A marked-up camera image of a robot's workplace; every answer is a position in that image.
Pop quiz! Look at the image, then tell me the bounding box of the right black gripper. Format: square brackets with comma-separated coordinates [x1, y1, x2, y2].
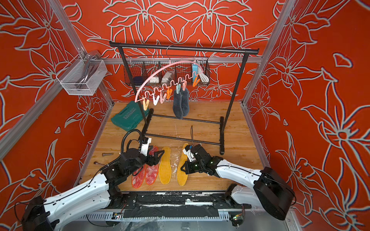
[179, 161, 205, 175]

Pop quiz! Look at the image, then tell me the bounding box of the yellow insole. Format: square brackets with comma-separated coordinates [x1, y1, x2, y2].
[177, 143, 188, 186]
[159, 146, 172, 185]

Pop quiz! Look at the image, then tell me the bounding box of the red patterned insole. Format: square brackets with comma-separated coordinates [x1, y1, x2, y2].
[132, 165, 147, 189]

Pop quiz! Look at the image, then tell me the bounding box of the dark grey insole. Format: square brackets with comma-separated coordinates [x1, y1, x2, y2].
[172, 91, 184, 119]
[181, 89, 190, 116]

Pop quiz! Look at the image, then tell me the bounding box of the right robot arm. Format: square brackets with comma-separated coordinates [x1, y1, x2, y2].
[181, 144, 296, 220]

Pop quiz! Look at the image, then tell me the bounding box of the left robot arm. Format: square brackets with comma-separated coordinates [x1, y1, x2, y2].
[20, 129, 165, 231]

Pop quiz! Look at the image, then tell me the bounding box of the pink clip hanger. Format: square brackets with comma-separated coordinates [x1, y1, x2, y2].
[135, 59, 209, 110]

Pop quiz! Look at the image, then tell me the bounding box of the green tool case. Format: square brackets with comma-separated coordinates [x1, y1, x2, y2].
[111, 101, 143, 131]

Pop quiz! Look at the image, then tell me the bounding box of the steel bolt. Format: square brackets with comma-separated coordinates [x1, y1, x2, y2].
[102, 153, 114, 157]

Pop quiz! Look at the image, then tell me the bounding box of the blue box in basket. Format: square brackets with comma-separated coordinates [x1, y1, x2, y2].
[192, 64, 200, 87]

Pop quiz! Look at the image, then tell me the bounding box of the white mesh basket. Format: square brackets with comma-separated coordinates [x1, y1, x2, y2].
[57, 50, 108, 96]

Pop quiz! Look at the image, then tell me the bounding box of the black garment rack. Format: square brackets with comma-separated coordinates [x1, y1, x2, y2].
[109, 41, 259, 155]

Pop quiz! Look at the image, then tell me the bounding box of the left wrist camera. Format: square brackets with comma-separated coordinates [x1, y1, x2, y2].
[140, 138, 152, 156]

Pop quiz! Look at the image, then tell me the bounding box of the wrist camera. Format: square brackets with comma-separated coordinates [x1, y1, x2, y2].
[140, 138, 152, 156]
[183, 143, 196, 162]

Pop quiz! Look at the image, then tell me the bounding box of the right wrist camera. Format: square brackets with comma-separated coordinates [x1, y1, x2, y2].
[183, 143, 196, 162]

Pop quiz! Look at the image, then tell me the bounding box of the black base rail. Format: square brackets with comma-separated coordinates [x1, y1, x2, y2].
[99, 191, 251, 219]

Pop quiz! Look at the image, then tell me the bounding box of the white cable in basket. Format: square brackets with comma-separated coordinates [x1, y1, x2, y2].
[198, 67, 210, 84]

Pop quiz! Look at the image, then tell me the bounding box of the black wire basket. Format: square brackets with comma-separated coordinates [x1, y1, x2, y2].
[123, 57, 210, 87]

